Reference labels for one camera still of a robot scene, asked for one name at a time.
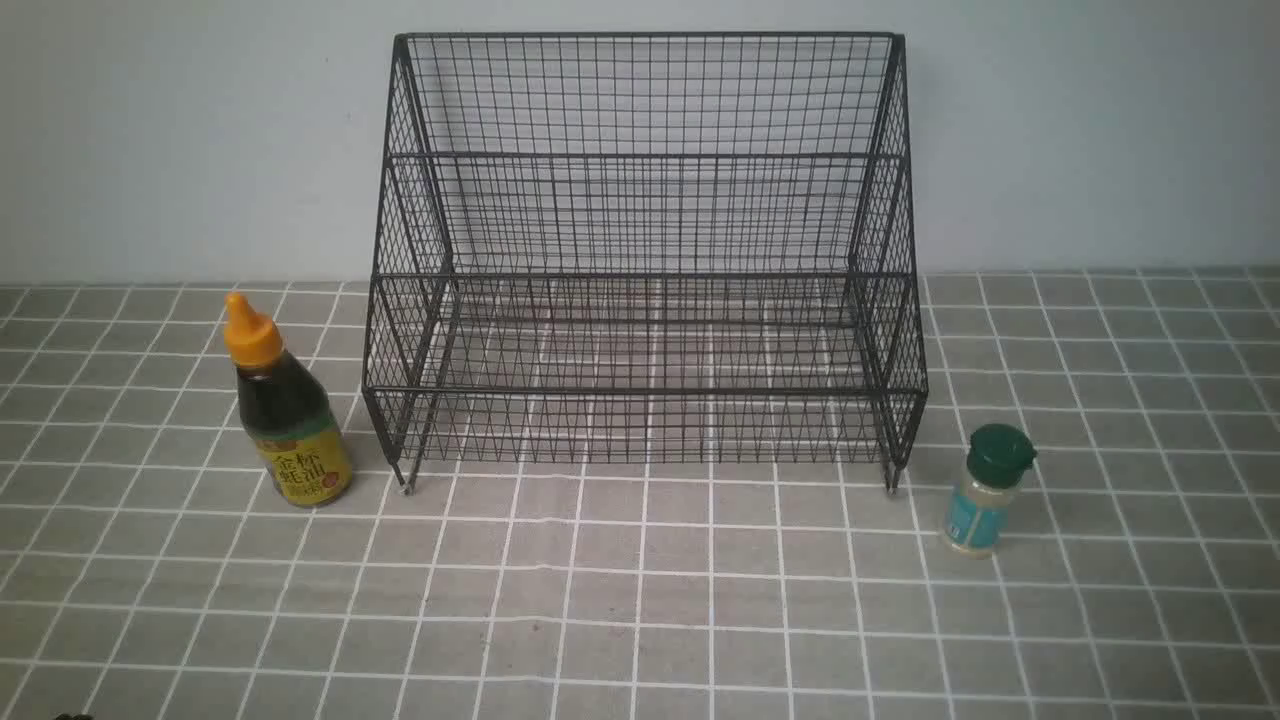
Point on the grey checkered tablecloth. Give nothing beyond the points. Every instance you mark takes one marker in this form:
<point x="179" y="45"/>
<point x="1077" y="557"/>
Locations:
<point x="150" y="571"/>

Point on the dark sauce bottle orange cap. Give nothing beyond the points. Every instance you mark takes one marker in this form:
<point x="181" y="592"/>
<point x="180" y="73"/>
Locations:
<point x="284" y="410"/>

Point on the seasoning shaker green cap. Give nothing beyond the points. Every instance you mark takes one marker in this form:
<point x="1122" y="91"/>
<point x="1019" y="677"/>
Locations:
<point x="996" y="461"/>

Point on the black wire mesh shelf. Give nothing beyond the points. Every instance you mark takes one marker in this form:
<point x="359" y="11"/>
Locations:
<point x="636" y="247"/>

